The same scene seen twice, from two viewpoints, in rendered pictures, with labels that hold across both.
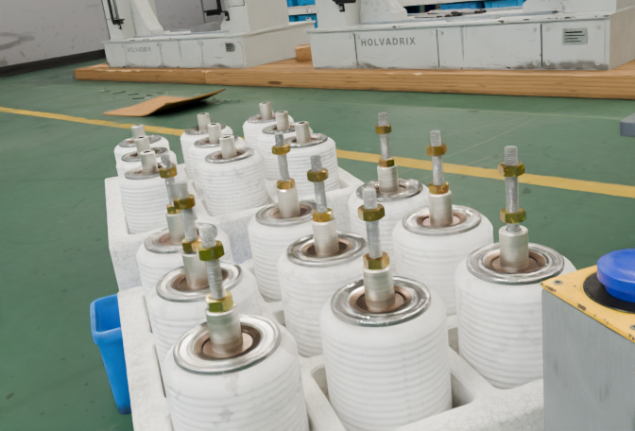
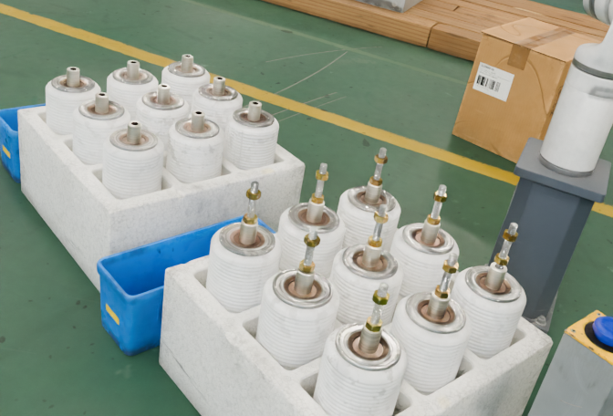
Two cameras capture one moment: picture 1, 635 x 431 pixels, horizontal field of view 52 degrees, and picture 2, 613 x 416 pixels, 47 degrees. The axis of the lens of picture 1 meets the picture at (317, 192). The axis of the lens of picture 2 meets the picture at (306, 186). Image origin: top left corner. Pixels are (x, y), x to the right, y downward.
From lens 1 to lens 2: 0.56 m
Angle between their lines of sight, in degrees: 28
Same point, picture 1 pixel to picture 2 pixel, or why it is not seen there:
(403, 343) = (460, 343)
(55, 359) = (22, 301)
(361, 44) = not seen: outside the picture
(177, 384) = (355, 376)
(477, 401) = (476, 368)
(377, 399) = (435, 371)
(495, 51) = not seen: outside the picture
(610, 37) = not seen: outside the picture
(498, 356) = (481, 339)
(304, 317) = (358, 309)
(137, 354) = (236, 333)
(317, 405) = not seen: hidden behind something
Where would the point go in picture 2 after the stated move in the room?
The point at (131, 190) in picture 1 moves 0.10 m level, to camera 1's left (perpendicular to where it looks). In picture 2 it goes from (125, 161) to (57, 164)
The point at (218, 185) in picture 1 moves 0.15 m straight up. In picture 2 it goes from (192, 157) to (200, 73)
